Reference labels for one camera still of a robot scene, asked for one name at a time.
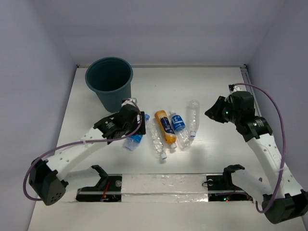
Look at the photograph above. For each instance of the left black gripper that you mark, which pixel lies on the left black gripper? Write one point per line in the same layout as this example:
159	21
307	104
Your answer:
140	122

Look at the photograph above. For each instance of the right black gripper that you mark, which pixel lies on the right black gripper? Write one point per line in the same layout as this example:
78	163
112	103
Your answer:
214	111

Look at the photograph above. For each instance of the clear bottle white cap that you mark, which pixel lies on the clear bottle white cap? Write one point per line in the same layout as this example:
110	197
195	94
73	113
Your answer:
193	117

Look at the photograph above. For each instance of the clear bottle blue label cap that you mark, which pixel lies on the clear bottle blue label cap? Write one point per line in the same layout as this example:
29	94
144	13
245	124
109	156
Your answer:
132	142

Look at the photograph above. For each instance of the blue label bottle white cap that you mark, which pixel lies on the blue label bottle white cap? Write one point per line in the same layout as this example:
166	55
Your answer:
179	127

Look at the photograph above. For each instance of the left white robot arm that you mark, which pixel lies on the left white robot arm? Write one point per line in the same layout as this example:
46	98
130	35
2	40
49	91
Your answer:
51	175

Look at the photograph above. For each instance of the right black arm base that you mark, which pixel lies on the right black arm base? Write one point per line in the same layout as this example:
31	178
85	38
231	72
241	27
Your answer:
228	190

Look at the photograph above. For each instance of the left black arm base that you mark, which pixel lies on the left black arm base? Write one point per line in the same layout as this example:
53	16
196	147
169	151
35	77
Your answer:
107	189

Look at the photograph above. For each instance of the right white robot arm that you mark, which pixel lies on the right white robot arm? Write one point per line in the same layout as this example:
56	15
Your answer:
284	198

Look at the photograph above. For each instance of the dark green plastic bin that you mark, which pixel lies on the dark green plastic bin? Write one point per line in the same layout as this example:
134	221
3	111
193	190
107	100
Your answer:
110	78

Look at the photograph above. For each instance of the crumpled clear bottle blue cap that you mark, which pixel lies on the crumpled clear bottle blue cap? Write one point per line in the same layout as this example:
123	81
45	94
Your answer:
156	139

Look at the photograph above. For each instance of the orange juice bottle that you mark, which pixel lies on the orange juice bottle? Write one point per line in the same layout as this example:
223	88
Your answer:
166	128

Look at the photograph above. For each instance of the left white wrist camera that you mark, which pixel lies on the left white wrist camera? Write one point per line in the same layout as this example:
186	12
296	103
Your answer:
129	101

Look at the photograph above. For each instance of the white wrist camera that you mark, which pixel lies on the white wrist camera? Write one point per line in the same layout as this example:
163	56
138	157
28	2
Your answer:
129	101
234	88

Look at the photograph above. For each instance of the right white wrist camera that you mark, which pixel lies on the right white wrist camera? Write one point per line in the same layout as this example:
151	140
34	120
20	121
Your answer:
234	88

